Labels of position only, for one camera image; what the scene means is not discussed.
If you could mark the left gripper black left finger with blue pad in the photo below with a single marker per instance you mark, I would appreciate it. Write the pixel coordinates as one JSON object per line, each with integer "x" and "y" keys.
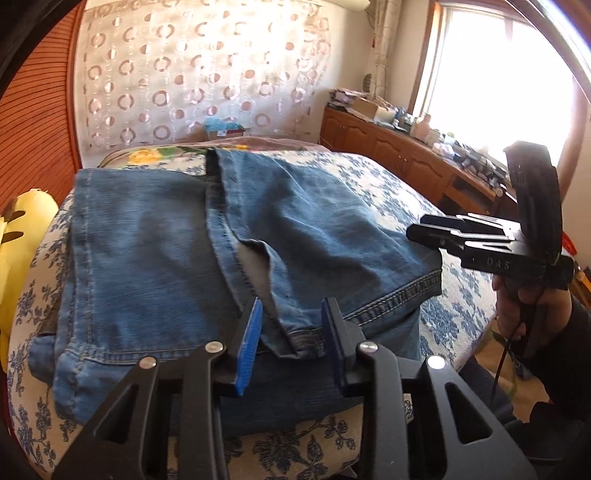
{"x": 127, "y": 437}

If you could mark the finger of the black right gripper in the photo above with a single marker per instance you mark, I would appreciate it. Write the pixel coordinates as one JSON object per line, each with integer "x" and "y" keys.
{"x": 474, "y": 224}
{"x": 455, "y": 241}

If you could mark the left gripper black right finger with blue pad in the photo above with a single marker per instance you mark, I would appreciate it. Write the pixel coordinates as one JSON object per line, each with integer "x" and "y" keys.
{"x": 420, "y": 418}

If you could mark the blue denim jeans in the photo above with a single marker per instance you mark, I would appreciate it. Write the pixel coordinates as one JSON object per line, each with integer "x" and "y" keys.
{"x": 161, "y": 262}

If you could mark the person's right hand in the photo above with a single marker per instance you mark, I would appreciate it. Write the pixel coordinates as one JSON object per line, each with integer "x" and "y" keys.
{"x": 530, "y": 316}

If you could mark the long wooden cabinet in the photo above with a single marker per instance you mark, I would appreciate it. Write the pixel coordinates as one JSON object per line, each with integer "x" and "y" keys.
{"x": 452, "y": 189}

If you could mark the blue floral white quilt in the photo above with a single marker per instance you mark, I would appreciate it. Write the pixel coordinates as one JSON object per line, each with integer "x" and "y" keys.
{"x": 449, "y": 325}

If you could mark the cardboard box on cabinet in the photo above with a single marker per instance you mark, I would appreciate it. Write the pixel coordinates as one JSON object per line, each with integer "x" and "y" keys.
{"x": 373, "y": 110}

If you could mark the cream side curtain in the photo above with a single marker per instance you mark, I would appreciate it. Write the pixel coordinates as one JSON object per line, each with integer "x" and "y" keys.
{"x": 386, "y": 20}

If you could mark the white air conditioner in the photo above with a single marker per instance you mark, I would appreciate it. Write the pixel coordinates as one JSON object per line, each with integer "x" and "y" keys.
{"x": 353, "y": 5}

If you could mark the yellow Pikachu plush toy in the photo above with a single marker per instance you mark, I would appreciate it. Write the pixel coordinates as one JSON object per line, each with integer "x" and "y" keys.
{"x": 24, "y": 221}

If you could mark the colourful floral bed sheet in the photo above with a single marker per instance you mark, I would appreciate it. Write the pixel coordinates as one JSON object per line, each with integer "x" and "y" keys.
{"x": 147, "y": 155}

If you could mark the white circle pattern curtain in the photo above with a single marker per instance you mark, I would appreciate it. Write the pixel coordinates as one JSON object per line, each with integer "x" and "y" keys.
{"x": 154, "y": 72}

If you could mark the bright window wooden frame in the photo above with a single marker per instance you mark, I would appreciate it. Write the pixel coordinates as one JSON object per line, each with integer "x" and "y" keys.
{"x": 489, "y": 78}

